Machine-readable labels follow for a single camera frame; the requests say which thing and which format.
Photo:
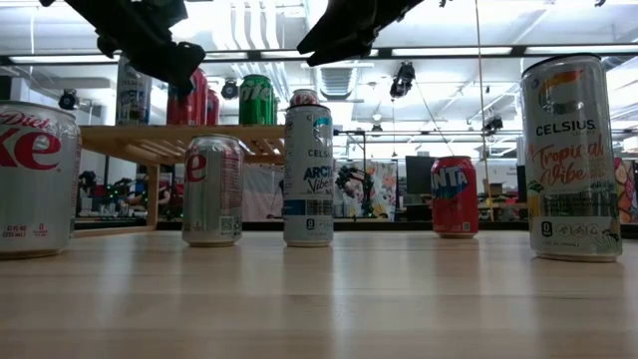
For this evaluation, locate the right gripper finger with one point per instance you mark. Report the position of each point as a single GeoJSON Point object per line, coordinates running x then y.
{"type": "Point", "coordinates": [344, 20]}
{"type": "Point", "coordinates": [369, 42]}

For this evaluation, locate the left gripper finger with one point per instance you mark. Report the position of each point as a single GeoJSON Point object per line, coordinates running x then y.
{"type": "Point", "coordinates": [174, 62]}

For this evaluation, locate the orange Fanta can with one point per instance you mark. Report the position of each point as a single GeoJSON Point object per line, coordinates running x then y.
{"type": "Point", "coordinates": [454, 199]}
{"type": "Point", "coordinates": [213, 109]}
{"type": "Point", "coordinates": [187, 112]}

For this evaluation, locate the Celsius Arctic Vibe can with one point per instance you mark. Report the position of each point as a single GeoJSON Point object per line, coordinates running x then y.
{"type": "Point", "coordinates": [309, 199]}
{"type": "Point", "coordinates": [132, 105]}

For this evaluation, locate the silver Diet Coke can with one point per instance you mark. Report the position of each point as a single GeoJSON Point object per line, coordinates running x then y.
{"type": "Point", "coordinates": [35, 199]}
{"type": "Point", "coordinates": [304, 97]}
{"type": "Point", "coordinates": [212, 199]}

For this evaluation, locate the black background robot arm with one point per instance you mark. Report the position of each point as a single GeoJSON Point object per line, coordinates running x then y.
{"type": "Point", "coordinates": [349, 184]}

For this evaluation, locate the wooden slatted shelf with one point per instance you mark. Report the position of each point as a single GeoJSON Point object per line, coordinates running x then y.
{"type": "Point", "coordinates": [149, 132]}

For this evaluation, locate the black metal stand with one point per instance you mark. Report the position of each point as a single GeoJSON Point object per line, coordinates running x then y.
{"type": "Point", "coordinates": [365, 144]}

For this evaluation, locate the black computer monitor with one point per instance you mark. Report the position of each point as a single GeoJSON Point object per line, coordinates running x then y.
{"type": "Point", "coordinates": [420, 174]}

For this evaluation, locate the floral patterned cloth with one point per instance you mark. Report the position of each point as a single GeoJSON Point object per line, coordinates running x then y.
{"type": "Point", "coordinates": [386, 189]}

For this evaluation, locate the black framed linear light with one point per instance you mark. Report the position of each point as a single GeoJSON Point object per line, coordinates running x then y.
{"type": "Point", "coordinates": [519, 50]}

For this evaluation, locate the white board panel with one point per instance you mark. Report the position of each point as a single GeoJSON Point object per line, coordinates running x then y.
{"type": "Point", "coordinates": [259, 194]}

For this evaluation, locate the cardboard box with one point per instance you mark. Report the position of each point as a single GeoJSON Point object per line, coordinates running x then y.
{"type": "Point", "coordinates": [494, 188]}

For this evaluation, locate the Celsius Tropical Vibe can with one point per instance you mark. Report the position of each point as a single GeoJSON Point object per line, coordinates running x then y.
{"type": "Point", "coordinates": [570, 174]}

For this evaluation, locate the colourful patchwork quilt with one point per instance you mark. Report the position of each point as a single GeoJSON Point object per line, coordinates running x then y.
{"type": "Point", "coordinates": [628, 189]}

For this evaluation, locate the black table frame rail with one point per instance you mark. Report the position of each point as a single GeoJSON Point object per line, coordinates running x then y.
{"type": "Point", "coordinates": [389, 226]}

